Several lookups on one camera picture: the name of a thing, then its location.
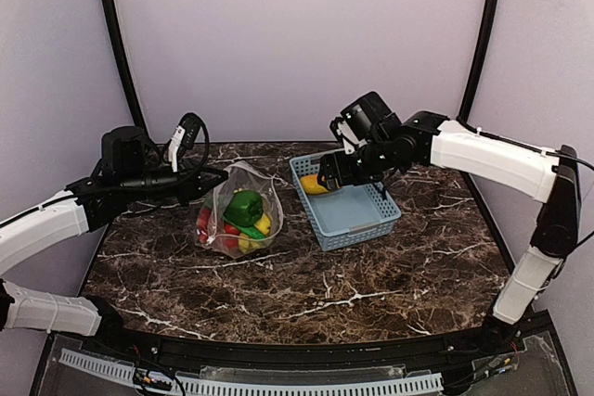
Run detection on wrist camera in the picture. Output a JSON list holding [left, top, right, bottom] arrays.
[[161, 112, 210, 172], [329, 117, 367, 155]]

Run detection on grey slotted cable duct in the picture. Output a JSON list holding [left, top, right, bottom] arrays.
[[58, 349, 444, 396]]

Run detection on red lychee bunch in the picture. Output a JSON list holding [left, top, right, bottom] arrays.
[[196, 206, 240, 253]]

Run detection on clear zip top bag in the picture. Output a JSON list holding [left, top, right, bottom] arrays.
[[194, 160, 284, 260]]

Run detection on yellow banana bunch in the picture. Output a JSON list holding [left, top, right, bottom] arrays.
[[238, 230, 270, 254]]

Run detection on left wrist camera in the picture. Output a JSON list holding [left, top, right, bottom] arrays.
[[161, 112, 210, 172]]

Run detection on black front table rail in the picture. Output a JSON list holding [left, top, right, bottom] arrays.
[[82, 328, 512, 370]]

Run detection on orange mango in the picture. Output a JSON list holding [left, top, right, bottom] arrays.
[[300, 174, 341, 196]]

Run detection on green bell pepper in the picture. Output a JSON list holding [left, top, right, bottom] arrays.
[[224, 190, 264, 227]]

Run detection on yellow corn cob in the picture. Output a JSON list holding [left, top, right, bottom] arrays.
[[254, 213, 272, 237]]

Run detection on light blue plastic basket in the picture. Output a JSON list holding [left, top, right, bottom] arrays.
[[290, 152, 402, 251]]

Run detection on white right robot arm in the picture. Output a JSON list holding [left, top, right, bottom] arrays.
[[317, 91, 581, 326]]

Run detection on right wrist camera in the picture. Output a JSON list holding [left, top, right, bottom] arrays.
[[329, 117, 367, 155]]

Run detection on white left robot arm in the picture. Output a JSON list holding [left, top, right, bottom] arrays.
[[1, 113, 228, 337]]

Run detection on green cucumber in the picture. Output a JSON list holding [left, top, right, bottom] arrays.
[[239, 226, 265, 239]]

